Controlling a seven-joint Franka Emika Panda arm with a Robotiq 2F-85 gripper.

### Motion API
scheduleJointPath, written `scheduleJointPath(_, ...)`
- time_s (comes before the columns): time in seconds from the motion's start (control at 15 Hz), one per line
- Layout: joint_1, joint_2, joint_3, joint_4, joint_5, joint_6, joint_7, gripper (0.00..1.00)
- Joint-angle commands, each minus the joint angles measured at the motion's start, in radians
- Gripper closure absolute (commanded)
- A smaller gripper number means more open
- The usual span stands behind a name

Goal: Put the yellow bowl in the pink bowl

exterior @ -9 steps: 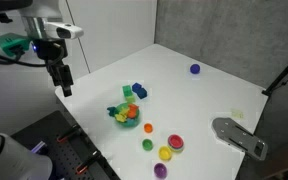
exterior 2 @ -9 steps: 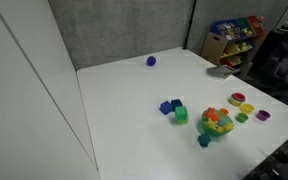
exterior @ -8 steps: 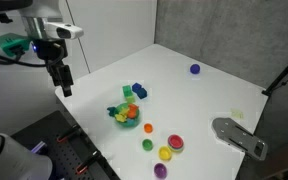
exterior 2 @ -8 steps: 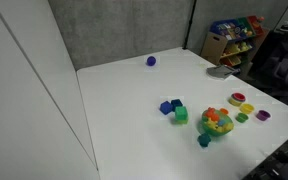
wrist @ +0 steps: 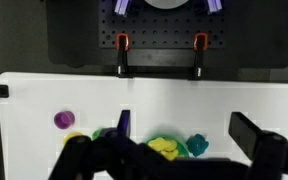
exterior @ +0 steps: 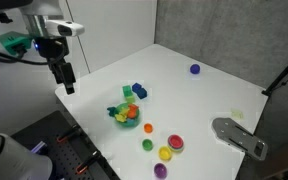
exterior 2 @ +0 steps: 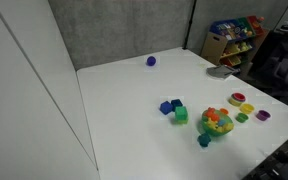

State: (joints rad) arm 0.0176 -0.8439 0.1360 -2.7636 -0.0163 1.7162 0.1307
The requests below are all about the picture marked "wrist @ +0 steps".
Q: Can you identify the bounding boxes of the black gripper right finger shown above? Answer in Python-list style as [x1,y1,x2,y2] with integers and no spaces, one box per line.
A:
[228,111,288,180]

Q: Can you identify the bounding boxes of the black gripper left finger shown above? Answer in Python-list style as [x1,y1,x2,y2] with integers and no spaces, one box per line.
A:
[47,109,142,180]

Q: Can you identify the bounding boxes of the yellow plastic bowl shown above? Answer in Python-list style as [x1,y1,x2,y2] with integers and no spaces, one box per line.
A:
[62,132,85,146]

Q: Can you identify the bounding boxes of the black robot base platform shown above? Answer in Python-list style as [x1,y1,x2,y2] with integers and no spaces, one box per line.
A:
[46,0,288,81]

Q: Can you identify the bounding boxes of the green bowl holding toys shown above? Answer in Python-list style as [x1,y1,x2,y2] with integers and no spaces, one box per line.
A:
[145,133,190,161]

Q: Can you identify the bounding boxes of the purple plastic cup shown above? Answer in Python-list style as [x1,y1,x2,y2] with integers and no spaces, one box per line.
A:
[53,110,76,130]

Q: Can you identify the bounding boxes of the teal toy piece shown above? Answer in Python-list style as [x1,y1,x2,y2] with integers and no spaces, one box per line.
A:
[185,133,210,158]

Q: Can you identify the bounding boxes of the yellow toy pieces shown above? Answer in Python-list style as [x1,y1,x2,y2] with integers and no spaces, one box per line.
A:
[147,137,180,161]

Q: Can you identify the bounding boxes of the black orange clamp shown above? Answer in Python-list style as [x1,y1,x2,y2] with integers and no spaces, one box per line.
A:
[114,33,134,78]
[188,32,209,80]

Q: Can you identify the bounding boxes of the black perforated breadboard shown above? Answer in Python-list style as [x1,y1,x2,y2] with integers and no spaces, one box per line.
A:
[99,0,226,49]

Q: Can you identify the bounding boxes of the purple lit strip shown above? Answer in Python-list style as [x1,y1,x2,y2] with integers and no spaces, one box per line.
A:
[113,0,133,17]

